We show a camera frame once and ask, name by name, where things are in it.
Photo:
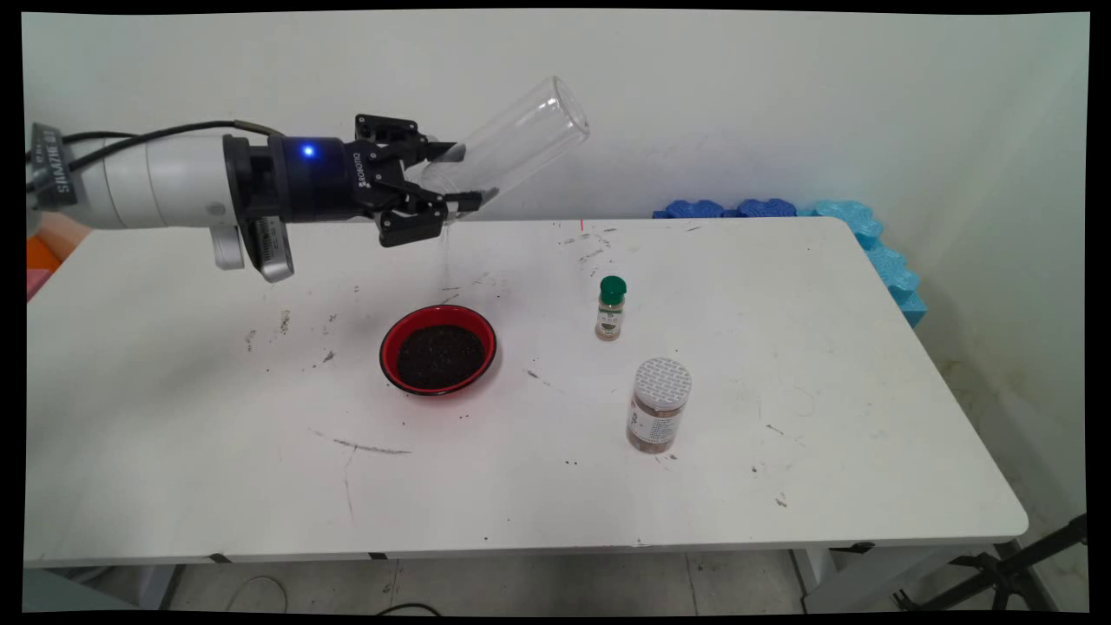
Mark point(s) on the light blue foam mat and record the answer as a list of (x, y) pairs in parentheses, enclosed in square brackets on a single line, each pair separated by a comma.
[(885, 260)]

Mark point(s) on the white table leg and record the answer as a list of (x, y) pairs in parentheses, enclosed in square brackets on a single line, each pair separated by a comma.
[(52, 595)]

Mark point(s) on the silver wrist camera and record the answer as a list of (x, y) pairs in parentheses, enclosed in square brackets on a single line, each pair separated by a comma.
[(271, 252)]

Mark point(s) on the red and black bowl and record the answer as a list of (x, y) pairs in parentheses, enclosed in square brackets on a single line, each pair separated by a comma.
[(438, 316)]

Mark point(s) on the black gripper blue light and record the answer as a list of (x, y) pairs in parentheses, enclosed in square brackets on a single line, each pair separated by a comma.
[(304, 178)]

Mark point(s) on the foil-sealed jar of brown nuts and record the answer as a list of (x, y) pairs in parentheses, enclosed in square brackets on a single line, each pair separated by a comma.
[(660, 408)]

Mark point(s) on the green-capped spice bottle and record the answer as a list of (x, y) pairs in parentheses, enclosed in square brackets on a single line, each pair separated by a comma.
[(611, 312)]

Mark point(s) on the black tripod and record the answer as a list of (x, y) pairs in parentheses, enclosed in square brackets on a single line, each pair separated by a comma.
[(1007, 573)]

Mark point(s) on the tall clear plastic jar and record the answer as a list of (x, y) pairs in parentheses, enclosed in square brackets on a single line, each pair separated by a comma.
[(529, 130)]

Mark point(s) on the black seeds heap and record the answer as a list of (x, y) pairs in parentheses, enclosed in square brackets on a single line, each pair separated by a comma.
[(441, 358)]

